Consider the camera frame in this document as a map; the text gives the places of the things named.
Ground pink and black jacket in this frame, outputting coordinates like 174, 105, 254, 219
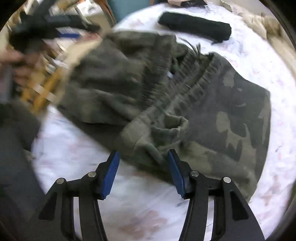
168, 0, 207, 8

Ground folded black garment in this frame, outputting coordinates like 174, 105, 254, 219
158, 12, 232, 43

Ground cream bear print duvet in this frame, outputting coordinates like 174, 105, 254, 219
220, 1, 295, 76

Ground white floral bed sheet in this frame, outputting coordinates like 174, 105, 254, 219
33, 4, 295, 240

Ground camouflage pants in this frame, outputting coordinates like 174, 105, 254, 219
58, 31, 271, 200

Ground wooden shelf with clutter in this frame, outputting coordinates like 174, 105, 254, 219
6, 0, 112, 114

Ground grey blue sleeve forearm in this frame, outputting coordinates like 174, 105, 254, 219
1, 100, 45, 240

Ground person's left hand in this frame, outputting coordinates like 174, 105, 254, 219
1, 48, 43, 87

